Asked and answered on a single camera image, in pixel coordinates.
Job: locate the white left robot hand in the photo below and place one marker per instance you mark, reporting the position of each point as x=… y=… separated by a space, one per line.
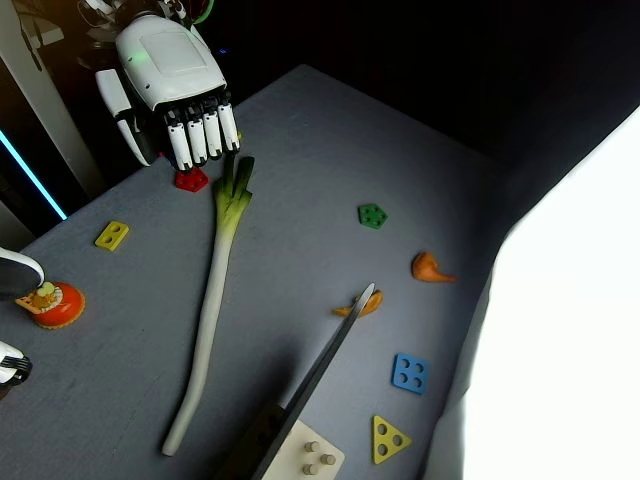
x=165 y=60

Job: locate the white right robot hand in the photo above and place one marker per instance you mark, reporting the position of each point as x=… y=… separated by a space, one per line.
x=15 y=257

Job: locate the long leek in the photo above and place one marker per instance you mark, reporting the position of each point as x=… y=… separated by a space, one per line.
x=220 y=260

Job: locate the orange toy cake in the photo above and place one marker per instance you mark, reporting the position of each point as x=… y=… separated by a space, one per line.
x=65 y=305

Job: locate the cyan light strip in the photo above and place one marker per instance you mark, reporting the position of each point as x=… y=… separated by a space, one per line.
x=35 y=177

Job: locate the yellow two-hole rectangle block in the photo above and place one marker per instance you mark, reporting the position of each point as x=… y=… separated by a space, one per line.
x=113 y=235

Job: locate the red pentagon block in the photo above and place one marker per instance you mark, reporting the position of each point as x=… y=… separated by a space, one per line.
x=192 y=181

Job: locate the green pentagon block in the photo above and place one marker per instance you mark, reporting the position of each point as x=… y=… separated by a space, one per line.
x=374 y=215

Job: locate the flat fried chicken toy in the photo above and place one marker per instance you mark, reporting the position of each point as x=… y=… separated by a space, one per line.
x=372 y=302

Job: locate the curved fried chicken toy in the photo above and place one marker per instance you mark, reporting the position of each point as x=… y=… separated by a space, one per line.
x=425 y=267

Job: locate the wooden peg board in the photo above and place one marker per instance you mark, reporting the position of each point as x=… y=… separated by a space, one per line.
x=300 y=440

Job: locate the blue four-hole square block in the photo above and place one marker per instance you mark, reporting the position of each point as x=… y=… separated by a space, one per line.
x=410 y=374

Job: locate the yellow three-hole triangle block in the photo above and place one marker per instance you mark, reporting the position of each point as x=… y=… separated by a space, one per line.
x=387 y=440

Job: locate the white door frame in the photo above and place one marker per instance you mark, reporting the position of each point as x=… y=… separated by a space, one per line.
x=45 y=100

